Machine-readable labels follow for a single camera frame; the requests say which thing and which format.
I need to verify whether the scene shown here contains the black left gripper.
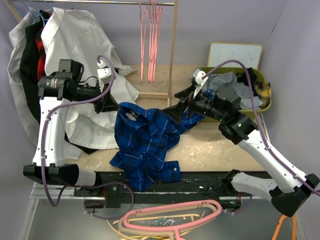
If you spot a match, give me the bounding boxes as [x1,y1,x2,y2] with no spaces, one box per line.
[72,78,122,114]

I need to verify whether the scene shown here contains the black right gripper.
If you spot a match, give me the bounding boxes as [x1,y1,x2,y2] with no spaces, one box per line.
[162,84,226,124]

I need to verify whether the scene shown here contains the blue plaid shirt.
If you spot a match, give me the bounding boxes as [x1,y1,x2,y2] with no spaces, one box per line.
[110,102,204,192]

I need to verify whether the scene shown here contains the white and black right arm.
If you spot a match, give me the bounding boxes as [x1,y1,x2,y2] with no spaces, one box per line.
[162,85,320,217]

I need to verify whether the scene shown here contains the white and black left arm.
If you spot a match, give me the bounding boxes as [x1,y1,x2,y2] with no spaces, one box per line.
[23,55,120,196]

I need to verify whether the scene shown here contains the white hanging shirt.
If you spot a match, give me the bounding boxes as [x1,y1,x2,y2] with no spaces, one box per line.
[7,8,139,159]

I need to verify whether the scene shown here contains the blue hanger hooks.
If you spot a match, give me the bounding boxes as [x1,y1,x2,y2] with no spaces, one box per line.
[19,0,54,27]

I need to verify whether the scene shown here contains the red plaid hanging shirt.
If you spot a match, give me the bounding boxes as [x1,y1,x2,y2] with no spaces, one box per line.
[34,10,52,81]

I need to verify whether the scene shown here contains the pink hanger in foreground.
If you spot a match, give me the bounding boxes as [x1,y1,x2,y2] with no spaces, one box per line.
[118,199,223,240]

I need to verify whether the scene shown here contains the yellow hanger in foreground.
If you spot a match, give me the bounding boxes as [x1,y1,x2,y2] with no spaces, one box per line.
[121,234,170,240]

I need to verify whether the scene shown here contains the orange hanger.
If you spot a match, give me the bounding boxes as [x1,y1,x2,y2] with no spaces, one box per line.
[271,214,298,240]

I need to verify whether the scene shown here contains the green laundry basket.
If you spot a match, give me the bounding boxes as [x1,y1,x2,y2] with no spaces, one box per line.
[192,66,273,123]

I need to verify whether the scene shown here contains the black and yellow garment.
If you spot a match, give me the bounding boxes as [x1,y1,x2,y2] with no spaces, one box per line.
[235,67,272,109]

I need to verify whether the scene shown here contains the small whiteboard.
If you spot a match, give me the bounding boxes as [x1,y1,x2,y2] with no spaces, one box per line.
[207,41,263,69]

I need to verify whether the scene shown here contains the pink hangers on rack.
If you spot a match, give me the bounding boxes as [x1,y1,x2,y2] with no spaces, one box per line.
[138,0,163,84]

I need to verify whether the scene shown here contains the black hanging garment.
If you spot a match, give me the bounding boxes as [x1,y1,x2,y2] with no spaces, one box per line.
[19,21,97,155]

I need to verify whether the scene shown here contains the metal hanging rod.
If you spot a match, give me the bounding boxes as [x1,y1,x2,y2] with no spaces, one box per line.
[7,0,176,7]

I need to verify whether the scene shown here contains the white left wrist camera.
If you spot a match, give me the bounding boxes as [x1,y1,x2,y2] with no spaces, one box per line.
[97,60,112,84]

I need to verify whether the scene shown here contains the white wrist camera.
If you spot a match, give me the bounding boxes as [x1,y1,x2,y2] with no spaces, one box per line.
[97,60,112,84]
[189,68,209,99]

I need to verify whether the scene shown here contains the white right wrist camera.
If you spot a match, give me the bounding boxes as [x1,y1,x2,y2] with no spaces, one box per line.
[189,68,209,99]

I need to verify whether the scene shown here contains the aluminium frame rail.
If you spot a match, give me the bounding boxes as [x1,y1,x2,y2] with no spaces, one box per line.
[18,182,307,240]

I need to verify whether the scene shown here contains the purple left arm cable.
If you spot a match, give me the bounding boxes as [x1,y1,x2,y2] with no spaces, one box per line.
[41,54,136,221]

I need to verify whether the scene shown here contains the wooden garment rack frame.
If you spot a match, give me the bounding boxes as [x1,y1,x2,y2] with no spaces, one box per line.
[4,0,180,107]

